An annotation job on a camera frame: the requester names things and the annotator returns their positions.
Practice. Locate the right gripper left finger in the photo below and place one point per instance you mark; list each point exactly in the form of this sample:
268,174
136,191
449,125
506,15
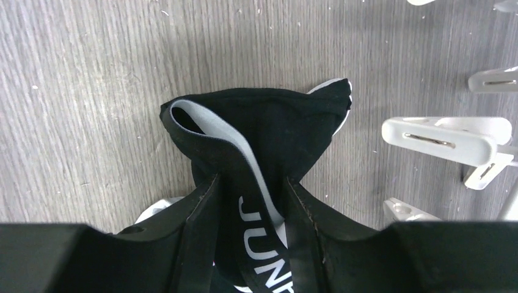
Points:
172,251

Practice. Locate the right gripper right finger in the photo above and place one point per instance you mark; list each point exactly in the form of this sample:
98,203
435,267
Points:
330,252

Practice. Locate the black boxer briefs white trim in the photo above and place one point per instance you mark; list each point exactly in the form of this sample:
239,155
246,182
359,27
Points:
248,229

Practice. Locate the white clip hanger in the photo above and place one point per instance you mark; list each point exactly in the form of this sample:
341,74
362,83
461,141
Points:
479,142

